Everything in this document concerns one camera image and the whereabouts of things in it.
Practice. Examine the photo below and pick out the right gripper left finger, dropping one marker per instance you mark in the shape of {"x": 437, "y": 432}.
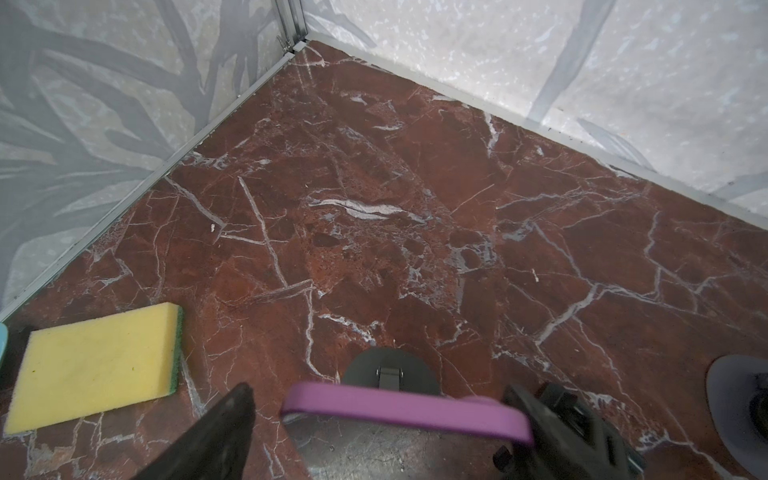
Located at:
{"x": 216, "y": 447}

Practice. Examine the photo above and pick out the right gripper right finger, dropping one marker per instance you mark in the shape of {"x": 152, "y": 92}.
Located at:
{"x": 571, "y": 440}

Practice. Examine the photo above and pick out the purple-edged phone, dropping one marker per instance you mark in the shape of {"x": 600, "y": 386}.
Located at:
{"x": 473, "y": 415}

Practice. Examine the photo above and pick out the black phone stand centre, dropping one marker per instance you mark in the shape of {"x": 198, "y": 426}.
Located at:
{"x": 736, "y": 388}

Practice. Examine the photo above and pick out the dark round phone stand left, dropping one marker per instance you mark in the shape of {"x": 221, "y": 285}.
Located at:
{"x": 393, "y": 370}

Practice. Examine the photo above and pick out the yellow sponge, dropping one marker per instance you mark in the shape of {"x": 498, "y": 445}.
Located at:
{"x": 93, "y": 366}

